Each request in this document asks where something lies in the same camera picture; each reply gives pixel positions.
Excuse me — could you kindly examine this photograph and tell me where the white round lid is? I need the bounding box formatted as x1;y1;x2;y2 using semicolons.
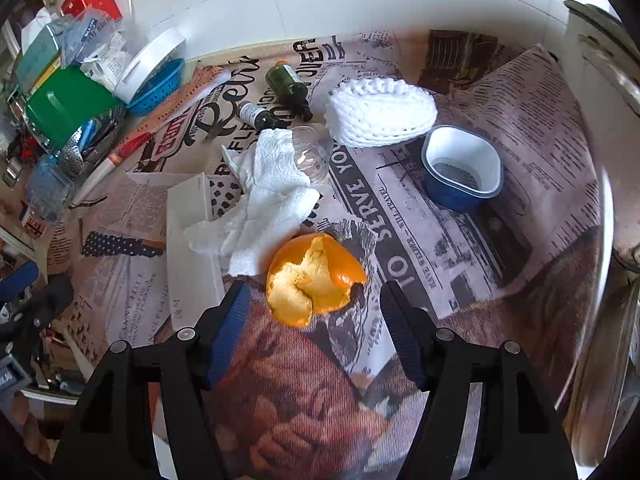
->
115;27;187;103

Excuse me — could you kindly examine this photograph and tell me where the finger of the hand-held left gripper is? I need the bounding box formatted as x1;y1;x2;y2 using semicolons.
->
0;262;41;303

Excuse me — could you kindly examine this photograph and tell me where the white foam fruit net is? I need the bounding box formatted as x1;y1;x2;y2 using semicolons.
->
325;76;438;149

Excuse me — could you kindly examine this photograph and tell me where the blue plastic container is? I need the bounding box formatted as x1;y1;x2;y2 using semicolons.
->
22;152;76;226

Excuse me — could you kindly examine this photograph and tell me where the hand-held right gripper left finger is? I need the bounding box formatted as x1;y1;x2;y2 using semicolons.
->
50;280;253;480

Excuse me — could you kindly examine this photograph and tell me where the small dropper bottle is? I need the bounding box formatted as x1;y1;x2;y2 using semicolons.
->
239;102;281;128

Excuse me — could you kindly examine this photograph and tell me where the green box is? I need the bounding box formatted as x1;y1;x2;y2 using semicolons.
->
25;66;123;151

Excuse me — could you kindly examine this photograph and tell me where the orange peel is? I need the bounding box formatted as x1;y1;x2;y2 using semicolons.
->
266;232;368;328

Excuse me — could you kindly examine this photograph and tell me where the white flat box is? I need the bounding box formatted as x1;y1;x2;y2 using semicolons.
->
166;172;226;333

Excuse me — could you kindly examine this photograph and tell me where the teal box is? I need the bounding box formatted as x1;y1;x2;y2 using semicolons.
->
12;25;63;91

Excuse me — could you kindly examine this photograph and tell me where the white paper towel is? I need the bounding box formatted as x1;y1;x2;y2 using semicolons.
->
183;128;321;277

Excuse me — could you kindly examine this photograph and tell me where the dark green glass bottle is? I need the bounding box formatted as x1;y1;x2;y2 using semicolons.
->
265;60;313;122

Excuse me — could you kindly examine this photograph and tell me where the metal grater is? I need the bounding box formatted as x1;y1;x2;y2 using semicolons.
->
57;130;101;178

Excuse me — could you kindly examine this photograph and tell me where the newspaper print tablecloth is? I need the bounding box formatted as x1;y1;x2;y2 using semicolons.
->
65;35;603;480

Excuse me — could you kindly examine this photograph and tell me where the blue and white bowl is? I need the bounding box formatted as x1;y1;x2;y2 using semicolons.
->
421;125;505;212

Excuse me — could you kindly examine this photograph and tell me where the blue plastic colander basket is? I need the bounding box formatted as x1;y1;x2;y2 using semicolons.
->
126;57;186;116

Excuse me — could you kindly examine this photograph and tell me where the clear plastic bag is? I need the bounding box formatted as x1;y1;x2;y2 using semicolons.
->
60;7;126;66

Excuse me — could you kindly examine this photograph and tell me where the red and white marker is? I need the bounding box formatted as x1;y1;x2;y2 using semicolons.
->
70;132;156;208

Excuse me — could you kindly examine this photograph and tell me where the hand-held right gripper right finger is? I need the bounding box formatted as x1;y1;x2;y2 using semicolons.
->
379;280;581;480

